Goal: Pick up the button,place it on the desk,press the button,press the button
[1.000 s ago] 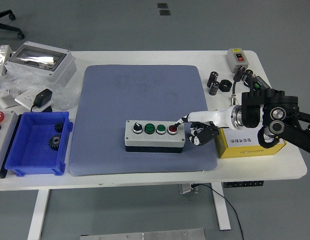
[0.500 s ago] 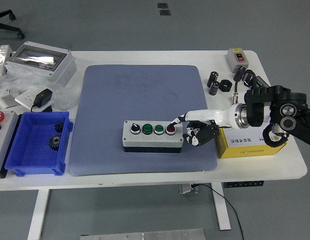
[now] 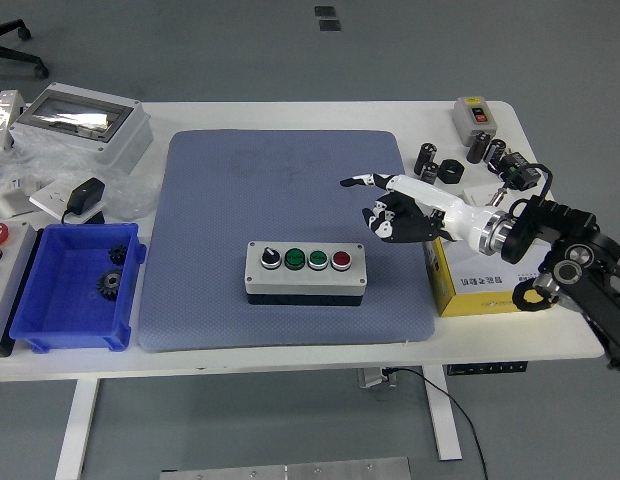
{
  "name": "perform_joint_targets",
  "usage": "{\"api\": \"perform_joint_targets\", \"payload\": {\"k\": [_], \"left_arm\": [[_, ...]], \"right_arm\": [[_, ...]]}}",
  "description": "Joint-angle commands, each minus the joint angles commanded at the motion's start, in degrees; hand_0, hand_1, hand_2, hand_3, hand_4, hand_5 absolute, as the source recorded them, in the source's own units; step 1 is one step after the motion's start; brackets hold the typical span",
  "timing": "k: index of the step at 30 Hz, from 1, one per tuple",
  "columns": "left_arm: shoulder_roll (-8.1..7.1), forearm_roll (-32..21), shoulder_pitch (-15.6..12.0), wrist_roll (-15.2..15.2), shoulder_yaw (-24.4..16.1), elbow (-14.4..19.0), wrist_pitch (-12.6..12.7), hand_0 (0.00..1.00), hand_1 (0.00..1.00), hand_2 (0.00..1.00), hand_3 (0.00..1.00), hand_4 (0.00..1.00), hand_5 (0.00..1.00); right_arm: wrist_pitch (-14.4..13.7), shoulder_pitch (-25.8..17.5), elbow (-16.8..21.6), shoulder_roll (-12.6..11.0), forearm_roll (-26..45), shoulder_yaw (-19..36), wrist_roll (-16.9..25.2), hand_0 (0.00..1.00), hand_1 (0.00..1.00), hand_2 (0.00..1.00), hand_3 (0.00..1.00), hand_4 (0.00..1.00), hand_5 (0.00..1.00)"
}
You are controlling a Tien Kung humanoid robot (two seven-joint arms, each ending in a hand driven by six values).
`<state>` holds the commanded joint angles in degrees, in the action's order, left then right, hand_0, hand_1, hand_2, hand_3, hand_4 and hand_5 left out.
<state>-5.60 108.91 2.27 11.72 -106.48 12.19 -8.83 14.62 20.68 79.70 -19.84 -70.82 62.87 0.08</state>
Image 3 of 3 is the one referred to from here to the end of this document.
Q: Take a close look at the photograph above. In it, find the yellow white cardboard box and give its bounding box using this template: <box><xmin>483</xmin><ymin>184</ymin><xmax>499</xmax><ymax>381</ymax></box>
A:
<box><xmin>423</xmin><ymin>232</ymin><xmax>566</xmax><ymax>319</ymax></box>

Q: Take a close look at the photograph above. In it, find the blue plastic bin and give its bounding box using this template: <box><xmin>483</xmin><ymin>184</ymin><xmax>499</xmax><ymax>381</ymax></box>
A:
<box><xmin>8</xmin><ymin>222</ymin><xmax>148</xmax><ymax>354</ymax></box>

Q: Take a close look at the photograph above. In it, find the black cylindrical capacitor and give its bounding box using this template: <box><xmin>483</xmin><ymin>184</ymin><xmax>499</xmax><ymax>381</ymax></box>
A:
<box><xmin>484</xmin><ymin>138</ymin><xmax>508</xmax><ymax>171</ymax></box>
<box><xmin>417</xmin><ymin>160</ymin><xmax>440</xmax><ymax>188</ymax></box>
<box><xmin>413</xmin><ymin>141</ymin><xmax>438</xmax><ymax>176</ymax></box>
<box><xmin>465</xmin><ymin>130</ymin><xmax>493</xmax><ymax>165</ymax></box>

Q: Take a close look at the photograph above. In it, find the grey four-button control box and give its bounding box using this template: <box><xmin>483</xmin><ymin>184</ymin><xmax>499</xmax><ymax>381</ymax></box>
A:
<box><xmin>243</xmin><ymin>240</ymin><xmax>368</xmax><ymax>307</ymax></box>

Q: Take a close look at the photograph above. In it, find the black office chair base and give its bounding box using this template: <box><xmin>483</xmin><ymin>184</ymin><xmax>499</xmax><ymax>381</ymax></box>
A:
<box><xmin>0</xmin><ymin>18</ymin><xmax>50</xmax><ymax>80</ymax></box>

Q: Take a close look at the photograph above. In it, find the silver metal plate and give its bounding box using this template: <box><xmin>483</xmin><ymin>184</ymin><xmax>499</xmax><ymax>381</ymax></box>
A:
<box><xmin>159</xmin><ymin>456</ymin><xmax>412</xmax><ymax>480</ymax></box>

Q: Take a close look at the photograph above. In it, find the white table leg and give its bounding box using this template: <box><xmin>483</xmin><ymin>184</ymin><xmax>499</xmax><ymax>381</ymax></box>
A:
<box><xmin>54</xmin><ymin>378</ymin><xmax>100</xmax><ymax>480</ymax></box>
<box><xmin>423</xmin><ymin>372</ymin><xmax>464</xmax><ymax>462</ymax></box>

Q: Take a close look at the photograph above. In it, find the grey under-table bracket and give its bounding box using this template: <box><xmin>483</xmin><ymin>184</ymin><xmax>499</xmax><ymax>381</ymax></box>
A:
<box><xmin>357</xmin><ymin>367</ymin><xmax>399</xmax><ymax>390</ymax></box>

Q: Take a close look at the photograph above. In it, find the grey clear-lid distribution box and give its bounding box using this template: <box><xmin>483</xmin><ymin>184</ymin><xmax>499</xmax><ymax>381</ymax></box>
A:
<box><xmin>8</xmin><ymin>82</ymin><xmax>155</xmax><ymax>175</ymax></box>

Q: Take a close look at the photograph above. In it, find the white small packaging box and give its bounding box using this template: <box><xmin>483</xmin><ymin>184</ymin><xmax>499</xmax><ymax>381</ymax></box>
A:
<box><xmin>0</xmin><ymin>174</ymin><xmax>36</xmax><ymax>220</ymax></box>

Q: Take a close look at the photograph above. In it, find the white electrical device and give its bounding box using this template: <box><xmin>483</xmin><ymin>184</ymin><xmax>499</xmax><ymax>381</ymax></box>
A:
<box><xmin>0</xmin><ymin>89</ymin><xmax>26</xmax><ymax>154</ymax></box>

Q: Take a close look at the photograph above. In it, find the large black gear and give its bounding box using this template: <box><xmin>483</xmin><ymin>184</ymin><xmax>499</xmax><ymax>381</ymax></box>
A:
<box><xmin>96</xmin><ymin>267</ymin><xmax>125</xmax><ymax>303</ymax></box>

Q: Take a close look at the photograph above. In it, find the black hexagonal nut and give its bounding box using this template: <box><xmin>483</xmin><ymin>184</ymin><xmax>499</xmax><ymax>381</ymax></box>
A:
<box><xmin>437</xmin><ymin>158</ymin><xmax>465</xmax><ymax>185</ymax></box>

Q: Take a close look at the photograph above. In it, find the white wall switch plate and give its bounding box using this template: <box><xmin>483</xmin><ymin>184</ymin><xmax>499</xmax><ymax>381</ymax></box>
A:
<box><xmin>462</xmin><ymin>183</ymin><xmax>516</xmax><ymax>208</ymax></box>

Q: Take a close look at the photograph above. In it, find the grey black-red switch box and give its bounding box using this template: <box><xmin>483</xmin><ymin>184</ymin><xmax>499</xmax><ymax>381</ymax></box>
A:
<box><xmin>450</xmin><ymin>95</ymin><xmax>500</xmax><ymax>147</ymax></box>

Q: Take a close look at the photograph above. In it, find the black green-terminal module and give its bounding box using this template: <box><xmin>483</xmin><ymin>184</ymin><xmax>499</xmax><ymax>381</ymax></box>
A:
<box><xmin>498</xmin><ymin>152</ymin><xmax>542</xmax><ymax>192</ymax></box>

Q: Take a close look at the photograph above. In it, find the clear plastic bag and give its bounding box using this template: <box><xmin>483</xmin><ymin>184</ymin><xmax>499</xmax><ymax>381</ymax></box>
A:
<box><xmin>0</xmin><ymin>134</ymin><xmax>161</xmax><ymax>221</ymax></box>

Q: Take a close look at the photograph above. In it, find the black power adapter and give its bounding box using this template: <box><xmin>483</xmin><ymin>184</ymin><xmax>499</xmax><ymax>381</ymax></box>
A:
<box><xmin>61</xmin><ymin>176</ymin><xmax>107</xmax><ymax>225</ymax></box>

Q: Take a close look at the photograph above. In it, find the white wall socket plate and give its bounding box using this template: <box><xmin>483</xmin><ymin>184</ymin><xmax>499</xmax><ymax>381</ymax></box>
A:
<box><xmin>28</xmin><ymin>179</ymin><xmax>105</xmax><ymax>225</ymax></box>

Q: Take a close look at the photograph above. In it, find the black table height controller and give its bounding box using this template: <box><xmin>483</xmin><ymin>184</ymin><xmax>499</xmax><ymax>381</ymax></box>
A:
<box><xmin>445</xmin><ymin>360</ymin><xmax>530</xmax><ymax>376</ymax></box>

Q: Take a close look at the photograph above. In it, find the blue-grey table mat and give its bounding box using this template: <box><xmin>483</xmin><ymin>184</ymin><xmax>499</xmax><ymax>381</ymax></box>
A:
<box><xmin>138</xmin><ymin>128</ymin><xmax>436</xmax><ymax>354</ymax></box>

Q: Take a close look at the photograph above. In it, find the black floor cable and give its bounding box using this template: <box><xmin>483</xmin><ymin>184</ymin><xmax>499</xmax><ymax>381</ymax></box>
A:
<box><xmin>383</xmin><ymin>367</ymin><xmax>489</xmax><ymax>480</ymax></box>

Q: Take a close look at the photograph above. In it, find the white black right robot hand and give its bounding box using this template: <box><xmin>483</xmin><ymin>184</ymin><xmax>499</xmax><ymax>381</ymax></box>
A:
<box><xmin>339</xmin><ymin>172</ymin><xmax>491</xmax><ymax>250</ymax></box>

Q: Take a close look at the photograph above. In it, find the grey emergency-stop control box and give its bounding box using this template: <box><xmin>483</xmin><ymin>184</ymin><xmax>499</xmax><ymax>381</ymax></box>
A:
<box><xmin>0</xmin><ymin>221</ymin><xmax>39</xmax><ymax>357</ymax></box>

